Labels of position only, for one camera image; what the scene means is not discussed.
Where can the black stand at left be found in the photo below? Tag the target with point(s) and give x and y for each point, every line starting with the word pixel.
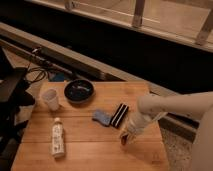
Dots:
pixel 13 95

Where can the blue sponge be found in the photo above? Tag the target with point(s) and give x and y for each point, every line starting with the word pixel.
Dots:
pixel 101 117

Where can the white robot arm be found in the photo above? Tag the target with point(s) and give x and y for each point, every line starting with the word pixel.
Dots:
pixel 198 106

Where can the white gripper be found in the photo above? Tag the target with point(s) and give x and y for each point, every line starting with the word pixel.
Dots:
pixel 135 125

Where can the white labelled bottle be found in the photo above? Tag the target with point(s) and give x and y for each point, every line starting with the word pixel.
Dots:
pixel 58 149

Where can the black striped block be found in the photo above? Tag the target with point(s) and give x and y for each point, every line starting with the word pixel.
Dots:
pixel 119 115

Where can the black bowl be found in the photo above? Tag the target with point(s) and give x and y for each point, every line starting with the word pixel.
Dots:
pixel 79 91

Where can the red chili pepper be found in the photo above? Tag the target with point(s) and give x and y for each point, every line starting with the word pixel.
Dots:
pixel 124 140

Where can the clear plastic cup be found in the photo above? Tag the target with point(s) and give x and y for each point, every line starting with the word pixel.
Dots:
pixel 50 98

